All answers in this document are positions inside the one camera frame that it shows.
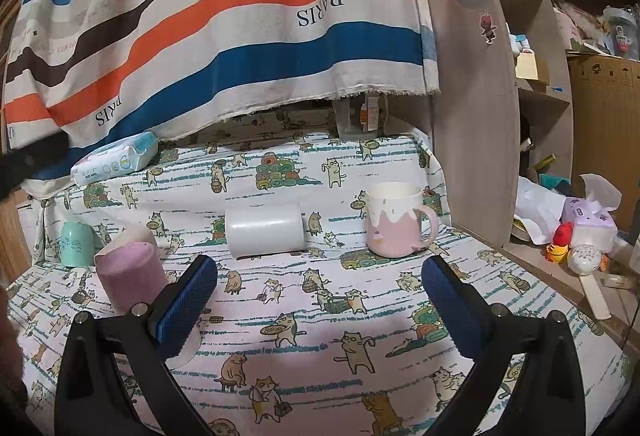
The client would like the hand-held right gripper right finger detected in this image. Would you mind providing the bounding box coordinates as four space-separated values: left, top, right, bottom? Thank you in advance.
421 256 587 436

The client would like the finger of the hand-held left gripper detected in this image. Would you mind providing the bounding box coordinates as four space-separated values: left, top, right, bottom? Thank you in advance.
0 133 71 203

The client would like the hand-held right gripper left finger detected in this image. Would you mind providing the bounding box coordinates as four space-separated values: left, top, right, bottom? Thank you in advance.
54 254 219 436

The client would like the pink and white mug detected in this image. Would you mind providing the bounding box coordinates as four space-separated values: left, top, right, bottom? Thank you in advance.
364 182 441 258

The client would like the pink cup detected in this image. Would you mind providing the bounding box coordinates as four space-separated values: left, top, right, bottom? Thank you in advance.
95 241 168 317

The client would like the beige cup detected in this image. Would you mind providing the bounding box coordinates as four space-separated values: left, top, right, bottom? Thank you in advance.
107 225 162 259

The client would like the mint green cup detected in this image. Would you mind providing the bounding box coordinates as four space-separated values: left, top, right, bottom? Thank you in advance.
60 222 96 267

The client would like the white cup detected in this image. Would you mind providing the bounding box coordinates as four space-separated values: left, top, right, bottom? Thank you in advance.
225 203 307 259

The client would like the wet wipes packet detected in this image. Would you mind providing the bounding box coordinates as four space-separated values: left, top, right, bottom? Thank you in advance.
70 132 160 187

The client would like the cat print cloth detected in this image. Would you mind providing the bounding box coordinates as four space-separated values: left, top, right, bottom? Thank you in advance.
5 108 636 436

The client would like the red toy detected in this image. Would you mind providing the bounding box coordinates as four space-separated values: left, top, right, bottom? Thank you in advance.
545 222 575 264

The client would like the white plastic bag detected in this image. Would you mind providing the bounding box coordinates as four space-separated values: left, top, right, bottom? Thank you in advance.
512 176 567 245

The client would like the white round gadget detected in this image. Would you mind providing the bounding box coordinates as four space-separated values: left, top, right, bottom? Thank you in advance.
567 243 604 276

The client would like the purple tissue box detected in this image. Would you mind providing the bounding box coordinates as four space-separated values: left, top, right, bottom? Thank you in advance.
561 173 623 253

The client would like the wooden shelf unit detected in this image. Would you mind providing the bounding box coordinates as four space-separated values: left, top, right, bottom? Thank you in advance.
419 0 576 251

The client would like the orange label bottle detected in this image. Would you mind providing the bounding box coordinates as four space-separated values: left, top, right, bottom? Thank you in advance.
361 92 389 135

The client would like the cardboard box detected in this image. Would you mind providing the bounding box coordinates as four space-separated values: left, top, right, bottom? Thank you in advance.
565 50 640 233

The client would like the small yellow box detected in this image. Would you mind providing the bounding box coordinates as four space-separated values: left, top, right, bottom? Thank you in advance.
515 50 549 82

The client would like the striped cloth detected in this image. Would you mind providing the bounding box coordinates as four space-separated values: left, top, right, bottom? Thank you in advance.
0 0 442 189

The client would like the clear plastic bottle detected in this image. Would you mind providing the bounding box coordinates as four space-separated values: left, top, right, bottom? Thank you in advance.
602 6 640 62

